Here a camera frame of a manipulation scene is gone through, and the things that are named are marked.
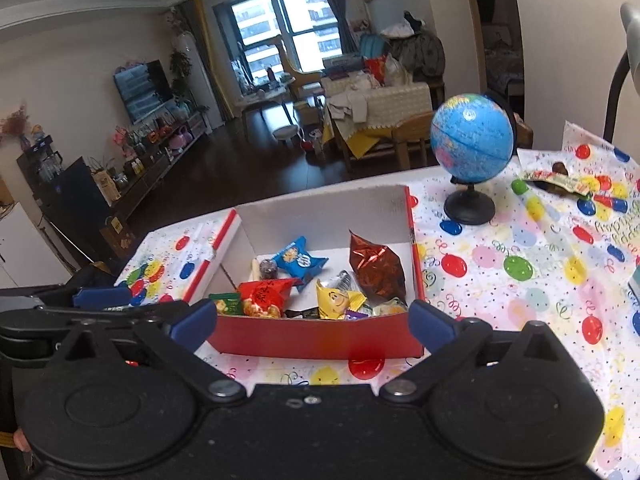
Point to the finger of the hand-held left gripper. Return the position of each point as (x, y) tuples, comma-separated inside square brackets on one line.
[(102, 298), (150, 310)]

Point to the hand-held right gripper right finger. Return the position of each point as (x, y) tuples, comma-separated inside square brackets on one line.
[(425, 322)]

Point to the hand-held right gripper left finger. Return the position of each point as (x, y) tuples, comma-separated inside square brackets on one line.
[(192, 325)]

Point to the pale green snack packet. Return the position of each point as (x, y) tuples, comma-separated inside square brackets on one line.
[(390, 307)]

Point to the brown foil snack packet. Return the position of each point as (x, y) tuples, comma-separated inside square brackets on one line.
[(377, 270)]

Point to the red snack packet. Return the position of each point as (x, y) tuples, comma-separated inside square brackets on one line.
[(265, 297)]

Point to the silver snack packet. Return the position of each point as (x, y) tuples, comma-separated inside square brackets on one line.
[(346, 282)]

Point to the yellow snack packet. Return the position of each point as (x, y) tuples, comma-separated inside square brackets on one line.
[(334, 302)]

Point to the red cardboard box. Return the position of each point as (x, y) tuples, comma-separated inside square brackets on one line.
[(320, 342)]

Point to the blue snack packet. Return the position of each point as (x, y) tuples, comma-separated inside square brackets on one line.
[(297, 259)]

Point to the black chair with jacket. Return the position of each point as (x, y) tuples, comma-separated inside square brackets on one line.
[(95, 275)]

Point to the white appliance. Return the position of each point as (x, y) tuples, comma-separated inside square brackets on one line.
[(25, 250)]

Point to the purple wrapped candy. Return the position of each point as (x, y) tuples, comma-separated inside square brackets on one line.
[(270, 269)]

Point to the black cabinet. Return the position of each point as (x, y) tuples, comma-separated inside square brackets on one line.
[(75, 205)]

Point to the balloon print tablecloth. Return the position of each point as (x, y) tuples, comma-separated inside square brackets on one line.
[(530, 285)]

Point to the dark television console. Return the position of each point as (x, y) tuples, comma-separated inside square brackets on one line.
[(150, 170)]

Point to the wooden chair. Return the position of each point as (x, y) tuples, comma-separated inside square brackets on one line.
[(415, 140)]

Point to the blue desk globe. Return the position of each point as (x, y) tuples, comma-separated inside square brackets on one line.
[(470, 135)]

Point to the brown and yellow wrapper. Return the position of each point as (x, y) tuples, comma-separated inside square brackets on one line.
[(555, 180)]

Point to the flat screen television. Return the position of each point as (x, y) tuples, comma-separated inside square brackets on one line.
[(142, 92)]

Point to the small round stool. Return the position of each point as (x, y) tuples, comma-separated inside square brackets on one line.
[(286, 132)]

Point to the coffee table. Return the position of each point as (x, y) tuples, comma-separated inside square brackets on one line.
[(265, 97)]

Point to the white tower air conditioner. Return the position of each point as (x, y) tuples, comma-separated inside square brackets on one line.
[(197, 75)]

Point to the tall green plant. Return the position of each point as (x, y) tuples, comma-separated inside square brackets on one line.
[(181, 67)]

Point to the grey and yellow curtain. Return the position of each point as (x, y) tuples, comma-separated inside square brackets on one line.
[(210, 60)]

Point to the wooden armchair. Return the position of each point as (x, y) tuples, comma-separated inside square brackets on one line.
[(300, 75)]

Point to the pile of clothes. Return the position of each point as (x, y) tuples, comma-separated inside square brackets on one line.
[(417, 47)]

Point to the large window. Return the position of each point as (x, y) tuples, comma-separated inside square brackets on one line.
[(280, 30)]

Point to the grey blue curtain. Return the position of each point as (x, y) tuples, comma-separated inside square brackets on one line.
[(335, 5)]

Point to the grey desk lamp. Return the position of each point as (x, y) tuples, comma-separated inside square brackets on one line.
[(630, 50)]

